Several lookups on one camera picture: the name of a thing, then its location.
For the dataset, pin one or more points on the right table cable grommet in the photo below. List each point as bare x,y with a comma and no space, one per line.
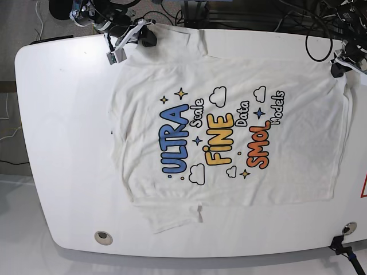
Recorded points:
349,228

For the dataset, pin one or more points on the left table cable grommet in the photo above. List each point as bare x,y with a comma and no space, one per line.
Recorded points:
103,238

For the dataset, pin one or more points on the red white warning sticker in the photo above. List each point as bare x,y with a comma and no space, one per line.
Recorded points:
364,189

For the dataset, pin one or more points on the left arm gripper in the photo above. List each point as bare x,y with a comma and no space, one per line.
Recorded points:
343,62

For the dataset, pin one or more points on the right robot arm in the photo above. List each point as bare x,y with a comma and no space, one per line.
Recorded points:
116,21

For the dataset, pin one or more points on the black clamp with cable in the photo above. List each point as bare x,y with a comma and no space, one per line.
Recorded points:
346,251

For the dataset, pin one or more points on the white printed T-shirt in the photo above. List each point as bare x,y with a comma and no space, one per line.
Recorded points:
191,130

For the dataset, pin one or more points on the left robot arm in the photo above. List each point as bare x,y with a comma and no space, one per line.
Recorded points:
345,20

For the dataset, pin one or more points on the black round stand base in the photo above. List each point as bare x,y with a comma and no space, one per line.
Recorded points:
60,9

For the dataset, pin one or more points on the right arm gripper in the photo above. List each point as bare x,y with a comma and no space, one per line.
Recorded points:
136,32

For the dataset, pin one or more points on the table cable grommet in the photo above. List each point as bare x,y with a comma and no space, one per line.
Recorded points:
349,228
103,238

